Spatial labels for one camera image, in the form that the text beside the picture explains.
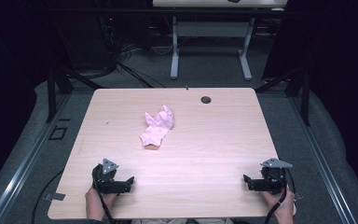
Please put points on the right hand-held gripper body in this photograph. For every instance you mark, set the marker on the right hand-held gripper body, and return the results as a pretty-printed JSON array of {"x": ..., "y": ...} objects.
[{"x": 270, "y": 179}]

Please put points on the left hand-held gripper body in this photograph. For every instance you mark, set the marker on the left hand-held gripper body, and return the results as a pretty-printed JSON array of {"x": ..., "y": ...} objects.
[{"x": 106, "y": 174}]

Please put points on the person's right hand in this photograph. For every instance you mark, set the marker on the person's right hand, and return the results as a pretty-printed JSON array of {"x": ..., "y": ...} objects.
[{"x": 284, "y": 207}]

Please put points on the person's left hand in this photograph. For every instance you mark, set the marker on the person's left hand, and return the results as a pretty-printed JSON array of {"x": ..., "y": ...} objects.
[{"x": 95, "y": 203}]

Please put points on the grey tape strip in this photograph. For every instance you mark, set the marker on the grey tape strip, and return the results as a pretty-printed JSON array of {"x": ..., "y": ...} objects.
[{"x": 55, "y": 196}]

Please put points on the crumpled pink cloth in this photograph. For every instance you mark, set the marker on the crumpled pink cloth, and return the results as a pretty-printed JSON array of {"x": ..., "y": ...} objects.
[{"x": 157, "y": 127}]

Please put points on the black tape square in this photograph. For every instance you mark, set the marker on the black tape square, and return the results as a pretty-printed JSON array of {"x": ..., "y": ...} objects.
[{"x": 57, "y": 133}]

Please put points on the white desk with metal legs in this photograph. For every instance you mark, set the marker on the white desk with metal legs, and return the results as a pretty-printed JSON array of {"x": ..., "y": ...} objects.
[{"x": 211, "y": 29}]

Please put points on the aluminium floor rail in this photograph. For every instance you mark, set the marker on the aluminium floor rail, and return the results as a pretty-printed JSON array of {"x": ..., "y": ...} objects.
[
  {"x": 24, "y": 165},
  {"x": 321, "y": 161}
]

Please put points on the black metal frame post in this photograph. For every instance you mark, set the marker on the black metal frame post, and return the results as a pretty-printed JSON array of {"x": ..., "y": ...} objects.
[
  {"x": 304, "y": 96},
  {"x": 51, "y": 93}
]

